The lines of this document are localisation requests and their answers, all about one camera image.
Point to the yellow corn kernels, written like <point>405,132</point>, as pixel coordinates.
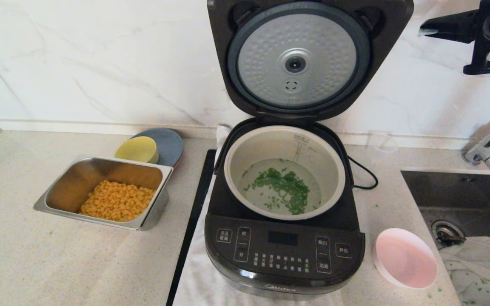
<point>117,202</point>

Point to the black Midea rice cooker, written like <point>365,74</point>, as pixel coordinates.
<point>283,255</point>

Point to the clear measuring cup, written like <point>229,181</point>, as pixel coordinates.
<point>381,144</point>

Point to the black flat strip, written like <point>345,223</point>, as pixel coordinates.
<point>194,221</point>

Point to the yellow small bowl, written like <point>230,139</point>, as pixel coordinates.
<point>136,151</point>

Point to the pink bowl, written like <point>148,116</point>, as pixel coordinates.
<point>406,259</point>

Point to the stainless steel tray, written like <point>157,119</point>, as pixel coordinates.
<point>79,178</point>

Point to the blue grey plate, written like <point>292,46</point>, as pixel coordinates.
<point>170,144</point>

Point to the metal sink drain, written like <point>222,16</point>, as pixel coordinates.
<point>447,231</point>

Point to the white terry towel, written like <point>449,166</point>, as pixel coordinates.
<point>194,276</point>

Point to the chopped green onions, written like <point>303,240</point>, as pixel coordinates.
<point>283,189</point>

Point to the black rice cooker lid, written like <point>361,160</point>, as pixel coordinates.
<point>270,55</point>

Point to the white crumpled cloth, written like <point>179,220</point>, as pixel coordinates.
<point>474,272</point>

